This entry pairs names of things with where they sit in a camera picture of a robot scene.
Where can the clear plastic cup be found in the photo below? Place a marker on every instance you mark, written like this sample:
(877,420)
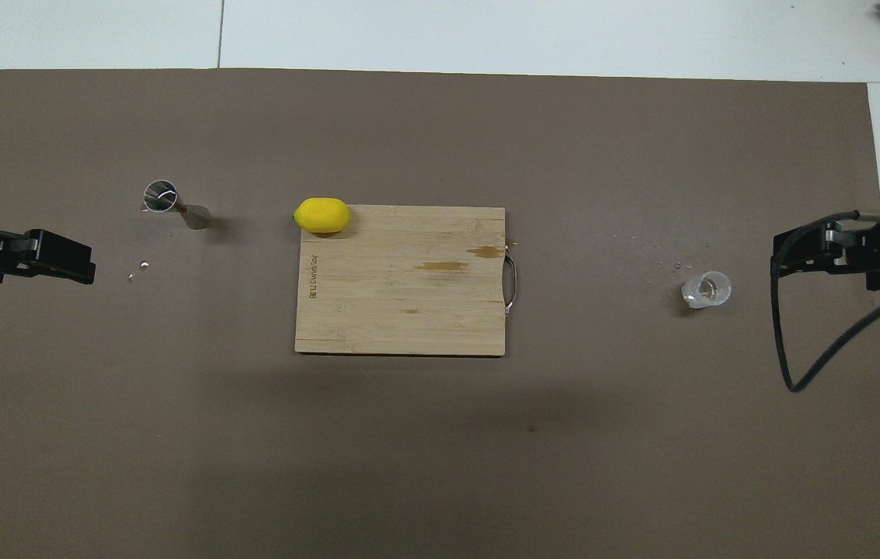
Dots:
(707,289)

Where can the steel cocktail jigger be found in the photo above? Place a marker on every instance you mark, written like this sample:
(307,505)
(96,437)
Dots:
(195,217)

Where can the yellow lemon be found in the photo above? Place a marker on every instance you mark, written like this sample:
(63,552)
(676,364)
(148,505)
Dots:
(321,216)

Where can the bamboo cutting board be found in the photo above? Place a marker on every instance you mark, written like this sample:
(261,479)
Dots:
(393,310)

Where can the brown table mat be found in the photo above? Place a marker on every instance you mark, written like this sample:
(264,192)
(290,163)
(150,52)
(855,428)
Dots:
(408,466)

